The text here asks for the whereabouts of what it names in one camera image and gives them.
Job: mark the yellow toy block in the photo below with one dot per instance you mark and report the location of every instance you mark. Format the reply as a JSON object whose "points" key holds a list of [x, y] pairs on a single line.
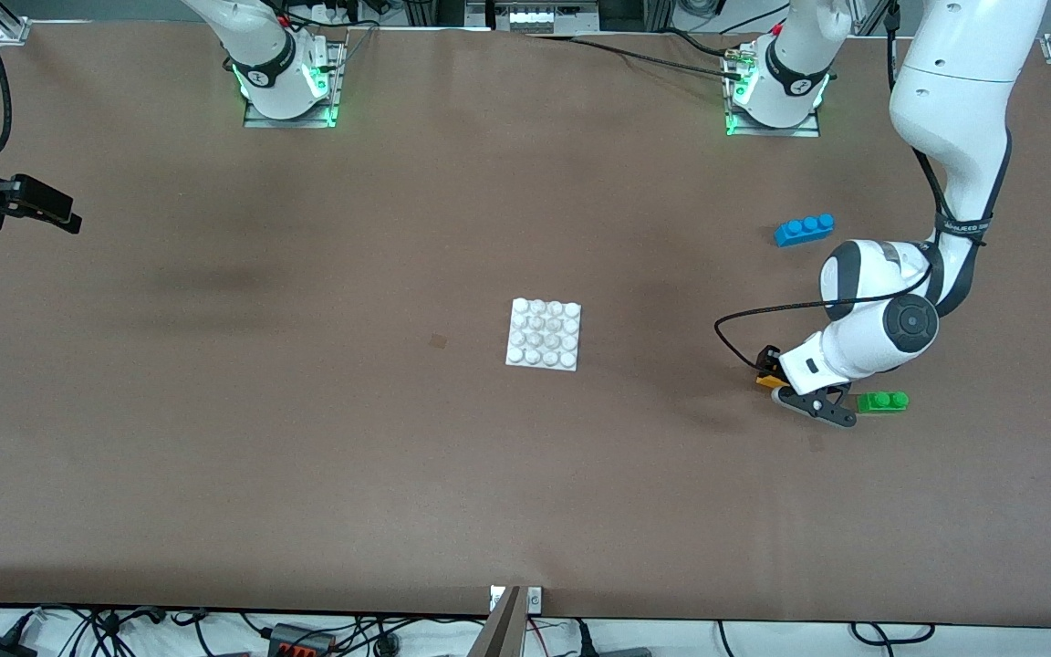
{"points": [[767, 381]]}

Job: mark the white studded base plate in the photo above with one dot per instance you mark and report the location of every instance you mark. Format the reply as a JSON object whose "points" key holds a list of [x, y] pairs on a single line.
{"points": [[544, 335]]}

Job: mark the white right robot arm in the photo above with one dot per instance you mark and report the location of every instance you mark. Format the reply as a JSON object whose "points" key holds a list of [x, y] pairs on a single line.
{"points": [[261, 46]]}

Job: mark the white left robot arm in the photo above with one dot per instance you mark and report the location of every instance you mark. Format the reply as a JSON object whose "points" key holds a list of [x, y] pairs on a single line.
{"points": [[954, 82]]}

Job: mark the green toy block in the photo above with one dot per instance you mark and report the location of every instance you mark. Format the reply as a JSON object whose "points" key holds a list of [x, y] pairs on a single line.
{"points": [[881, 402]]}

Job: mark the blue toy block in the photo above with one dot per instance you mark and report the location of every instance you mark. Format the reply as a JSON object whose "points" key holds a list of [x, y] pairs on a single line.
{"points": [[804, 232]]}

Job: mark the white power strip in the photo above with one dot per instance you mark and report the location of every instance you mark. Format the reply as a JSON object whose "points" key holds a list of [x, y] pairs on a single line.
{"points": [[530, 16]]}

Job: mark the black box orange connectors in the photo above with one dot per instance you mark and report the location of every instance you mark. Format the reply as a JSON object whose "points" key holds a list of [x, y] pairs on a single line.
{"points": [[293, 641]]}

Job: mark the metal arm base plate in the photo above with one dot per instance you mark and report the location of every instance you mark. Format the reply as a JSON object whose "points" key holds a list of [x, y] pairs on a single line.
{"points": [[772, 131], [288, 122]]}

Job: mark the small white bracket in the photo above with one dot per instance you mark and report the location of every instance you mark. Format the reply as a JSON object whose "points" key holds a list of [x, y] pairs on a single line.
{"points": [[495, 598], [535, 599]]}

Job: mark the grey tapered post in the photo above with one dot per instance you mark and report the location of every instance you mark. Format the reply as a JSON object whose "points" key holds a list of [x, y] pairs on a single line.
{"points": [[500, 634]]}

